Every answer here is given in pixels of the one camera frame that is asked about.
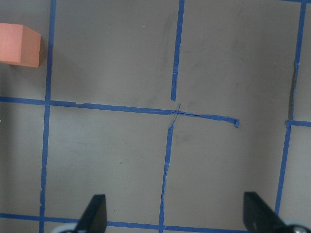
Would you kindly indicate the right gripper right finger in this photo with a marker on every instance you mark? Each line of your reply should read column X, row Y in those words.
column 258, row 217

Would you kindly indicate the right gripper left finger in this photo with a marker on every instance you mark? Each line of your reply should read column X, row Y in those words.
column 94, row 218

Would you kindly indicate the orange foam block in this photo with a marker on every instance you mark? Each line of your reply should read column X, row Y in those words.
column 19, row 45

